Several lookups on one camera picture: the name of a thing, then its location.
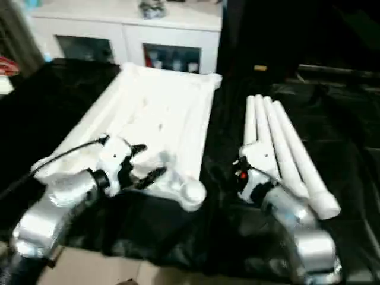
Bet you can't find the gray metal parts pile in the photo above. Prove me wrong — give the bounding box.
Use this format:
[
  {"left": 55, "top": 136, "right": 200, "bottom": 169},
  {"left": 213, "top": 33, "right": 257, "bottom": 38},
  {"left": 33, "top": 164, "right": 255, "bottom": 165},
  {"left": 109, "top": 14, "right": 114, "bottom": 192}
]
[{"left": 139, "top": 0, "right": 168, "bottom": 18}]

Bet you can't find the black work mat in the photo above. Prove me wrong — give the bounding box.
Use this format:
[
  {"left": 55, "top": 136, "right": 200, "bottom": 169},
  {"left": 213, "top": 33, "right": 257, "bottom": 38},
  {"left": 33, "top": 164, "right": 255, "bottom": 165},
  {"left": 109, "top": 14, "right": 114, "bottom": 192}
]
[{"left": 0, "top": 58, "right": 380, "bottom": 280}]

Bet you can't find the white plastic table top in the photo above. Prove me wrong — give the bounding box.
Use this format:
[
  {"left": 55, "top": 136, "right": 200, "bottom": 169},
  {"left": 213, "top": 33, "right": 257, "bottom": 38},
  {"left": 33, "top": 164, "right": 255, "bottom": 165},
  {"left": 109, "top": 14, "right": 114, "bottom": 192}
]
[{"left": 33, "top": 62, "right": 223, "bottom": 213}]

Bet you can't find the red cable bundle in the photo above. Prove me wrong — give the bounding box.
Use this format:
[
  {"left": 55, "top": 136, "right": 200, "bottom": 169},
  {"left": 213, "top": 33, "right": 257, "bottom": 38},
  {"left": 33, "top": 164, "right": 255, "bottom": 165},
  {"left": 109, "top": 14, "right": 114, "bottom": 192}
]
[{"left": 0, "top": 56, "right": 18, "bottom": 75}]

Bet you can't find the white plastic table leg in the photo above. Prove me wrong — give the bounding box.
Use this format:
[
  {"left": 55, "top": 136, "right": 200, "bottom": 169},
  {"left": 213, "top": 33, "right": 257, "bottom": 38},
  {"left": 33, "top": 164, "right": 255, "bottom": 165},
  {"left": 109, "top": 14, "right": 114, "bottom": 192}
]
[
  {"left": 271, "top": 100, "right": 343, "bottom": 220},
  {"left": 254, "top": 94, "right": 284, "bottom": 179},
  {"left": 262, "top": 97, "right": 311, "bottom": 200},
  {"left": 244, "top": 95, "right": 258, "bottom": 148}
]

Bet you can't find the white glass-door cabinet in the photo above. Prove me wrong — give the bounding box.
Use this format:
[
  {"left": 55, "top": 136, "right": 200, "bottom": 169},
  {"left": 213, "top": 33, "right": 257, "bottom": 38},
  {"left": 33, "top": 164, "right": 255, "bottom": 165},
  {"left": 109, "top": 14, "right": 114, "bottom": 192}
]
[{"left": 27, "top": 0, "right": 224, "bottom": 75}]

